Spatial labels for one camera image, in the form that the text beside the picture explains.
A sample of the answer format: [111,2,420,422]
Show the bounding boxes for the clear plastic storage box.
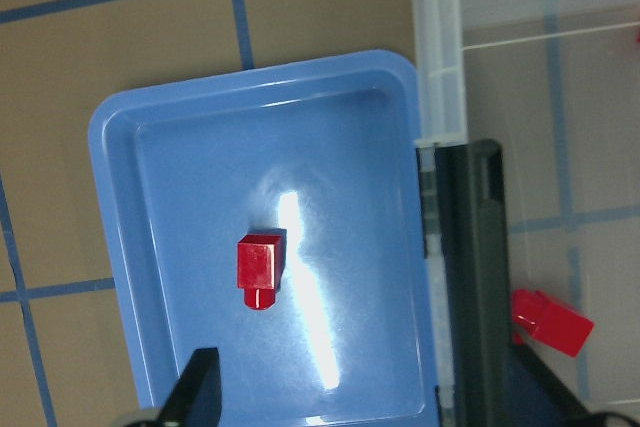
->
[413,0,639,426]

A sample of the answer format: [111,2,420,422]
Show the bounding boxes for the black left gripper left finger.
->
[156,348,222,427]

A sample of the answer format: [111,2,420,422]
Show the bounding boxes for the red block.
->
[511,289,595,358]
[236,232,286,311]

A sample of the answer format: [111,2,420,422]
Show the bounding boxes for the black box latch handle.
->
[435,139,511,426]

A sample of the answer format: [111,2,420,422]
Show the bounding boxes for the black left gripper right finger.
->
[509,344,600,427]

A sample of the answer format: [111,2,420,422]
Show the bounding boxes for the blue plastic tray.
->
[88,50,438,426]

